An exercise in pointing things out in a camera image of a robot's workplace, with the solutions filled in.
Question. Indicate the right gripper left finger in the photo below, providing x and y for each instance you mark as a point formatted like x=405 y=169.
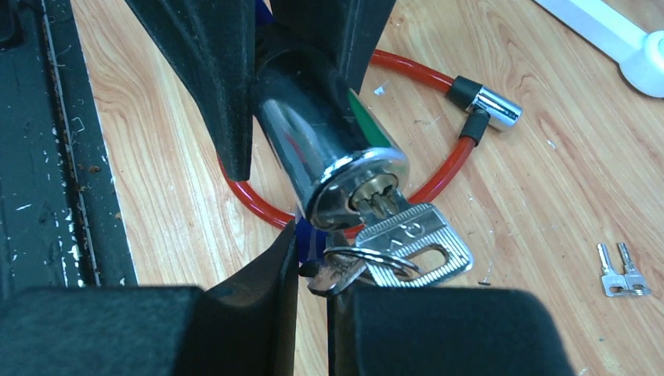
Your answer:
x=243 y=326

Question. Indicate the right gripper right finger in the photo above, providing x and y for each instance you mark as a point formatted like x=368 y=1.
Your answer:
x=442 y=331

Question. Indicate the white clothes rack stand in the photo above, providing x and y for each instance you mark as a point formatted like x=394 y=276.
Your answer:
x=638 y=54

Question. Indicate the blue lock silver keys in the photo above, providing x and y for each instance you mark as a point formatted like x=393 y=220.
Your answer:
x=402 y=245

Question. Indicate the blue cable lock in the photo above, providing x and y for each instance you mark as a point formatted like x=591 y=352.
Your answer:
x=323 y=136

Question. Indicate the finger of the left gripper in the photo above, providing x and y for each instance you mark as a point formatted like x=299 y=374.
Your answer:
x=346 y=31
x=210 y=46

